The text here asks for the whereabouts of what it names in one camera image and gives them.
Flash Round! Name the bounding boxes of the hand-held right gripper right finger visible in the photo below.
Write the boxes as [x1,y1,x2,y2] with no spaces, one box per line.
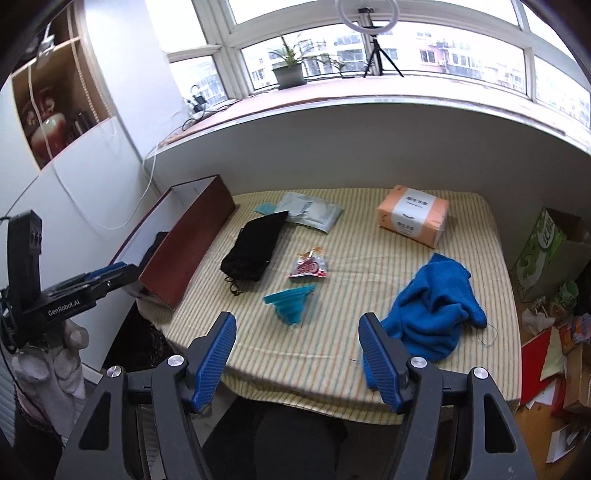
[358,312,539,480]

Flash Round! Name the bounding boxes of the orange tissue pack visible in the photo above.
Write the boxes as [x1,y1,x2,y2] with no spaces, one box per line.
[376,185,450,248]

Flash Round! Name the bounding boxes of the blue towel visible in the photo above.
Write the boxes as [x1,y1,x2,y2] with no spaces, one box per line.
[381,252,489,363]

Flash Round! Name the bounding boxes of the red snack packet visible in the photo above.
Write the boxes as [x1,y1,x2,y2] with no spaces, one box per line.
[286,247,329,280]

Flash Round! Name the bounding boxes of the pale wet wipes packet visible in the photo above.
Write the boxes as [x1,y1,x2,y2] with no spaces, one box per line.
[276,191,346,235]

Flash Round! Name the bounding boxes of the person's left forearm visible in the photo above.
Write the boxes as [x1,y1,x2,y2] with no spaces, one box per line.
[0,378,65,480]

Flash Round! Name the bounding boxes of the black charger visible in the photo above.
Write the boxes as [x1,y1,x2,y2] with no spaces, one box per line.
[185,84,209,114]

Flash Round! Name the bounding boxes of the teal collapsible funnel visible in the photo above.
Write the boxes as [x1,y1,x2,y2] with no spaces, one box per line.
[262,284,319,328]

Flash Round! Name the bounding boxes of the red jar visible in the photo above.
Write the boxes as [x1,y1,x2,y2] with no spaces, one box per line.
[25,92,71,162]

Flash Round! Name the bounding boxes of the person's left hand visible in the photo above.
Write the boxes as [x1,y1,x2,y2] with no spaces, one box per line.
[11,318,89,437]

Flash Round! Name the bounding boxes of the green snack bag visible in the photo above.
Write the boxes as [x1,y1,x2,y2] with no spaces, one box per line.
[553,281,581,315]

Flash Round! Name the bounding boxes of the white papers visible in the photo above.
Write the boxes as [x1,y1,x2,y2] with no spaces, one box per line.
[545,422,587,464]

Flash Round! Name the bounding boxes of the black cloth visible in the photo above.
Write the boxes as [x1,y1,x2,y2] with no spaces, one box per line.
[140,231,171,272]

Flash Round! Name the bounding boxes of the white window frame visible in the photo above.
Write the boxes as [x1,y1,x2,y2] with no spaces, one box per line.
[166,0,591,132]

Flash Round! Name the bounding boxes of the green cardboard box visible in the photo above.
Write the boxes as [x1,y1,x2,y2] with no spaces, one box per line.
[510,208,591,303]

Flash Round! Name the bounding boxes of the person's black pants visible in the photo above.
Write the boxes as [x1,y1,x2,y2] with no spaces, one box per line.
[198,397,402,480]

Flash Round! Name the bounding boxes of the dark patterned cloth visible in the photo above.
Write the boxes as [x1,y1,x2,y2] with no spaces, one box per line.
[102,301,185,376]

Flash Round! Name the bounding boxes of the small green plant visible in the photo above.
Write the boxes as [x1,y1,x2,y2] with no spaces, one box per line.
[323,54,357,79]

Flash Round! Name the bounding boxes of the red folder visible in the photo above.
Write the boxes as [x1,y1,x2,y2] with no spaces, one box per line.
[521,325,568,383]

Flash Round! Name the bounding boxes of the potted plant in grey pot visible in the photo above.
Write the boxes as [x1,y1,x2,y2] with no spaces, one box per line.
[267,34,333,90]

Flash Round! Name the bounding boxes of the ring light on tripod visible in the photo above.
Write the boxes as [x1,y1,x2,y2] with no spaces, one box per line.
[335,0,404,79]

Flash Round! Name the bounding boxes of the black cable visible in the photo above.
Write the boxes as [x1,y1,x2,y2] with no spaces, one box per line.
[181,102,234,133]

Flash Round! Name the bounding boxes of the black mesh pouch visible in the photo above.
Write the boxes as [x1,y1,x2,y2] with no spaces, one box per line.
[220,210,290,296]

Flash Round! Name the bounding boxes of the white cable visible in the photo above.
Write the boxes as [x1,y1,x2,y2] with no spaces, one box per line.
[27,58,160,232]

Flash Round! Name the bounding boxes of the brown wall shelf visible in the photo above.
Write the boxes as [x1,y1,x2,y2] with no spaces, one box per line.
[9,0,116,171]

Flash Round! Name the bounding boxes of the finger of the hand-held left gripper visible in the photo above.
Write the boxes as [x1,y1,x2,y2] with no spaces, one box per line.
[83,261,129,283]
[90,264,140,298]

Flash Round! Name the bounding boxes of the striped tablecloth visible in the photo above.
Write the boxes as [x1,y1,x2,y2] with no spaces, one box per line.
[139,189,522,425]

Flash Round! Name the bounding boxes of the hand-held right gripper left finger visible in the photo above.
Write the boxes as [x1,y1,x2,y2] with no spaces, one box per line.
[54,312,237,480]

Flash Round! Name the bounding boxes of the brown cardboard box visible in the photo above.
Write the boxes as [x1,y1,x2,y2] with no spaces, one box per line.
[562,342,591,415]

